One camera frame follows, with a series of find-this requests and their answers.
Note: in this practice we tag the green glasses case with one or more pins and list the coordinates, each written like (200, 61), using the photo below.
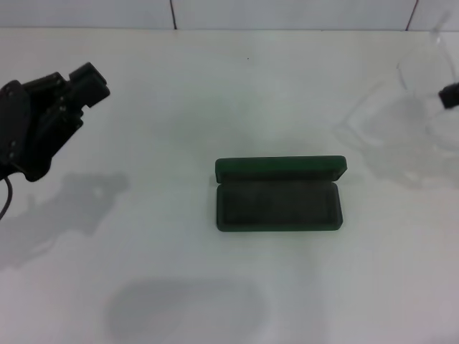
(279, 211)

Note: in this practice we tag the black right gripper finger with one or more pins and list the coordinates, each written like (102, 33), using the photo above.
(451, 96)

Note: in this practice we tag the clear white glasses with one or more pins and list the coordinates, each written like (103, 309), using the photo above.
(443, 46)

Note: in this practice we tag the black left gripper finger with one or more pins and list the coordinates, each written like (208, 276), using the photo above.
(93, 96)
(86, 77)

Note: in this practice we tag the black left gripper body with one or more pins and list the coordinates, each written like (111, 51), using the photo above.
(18, 136)

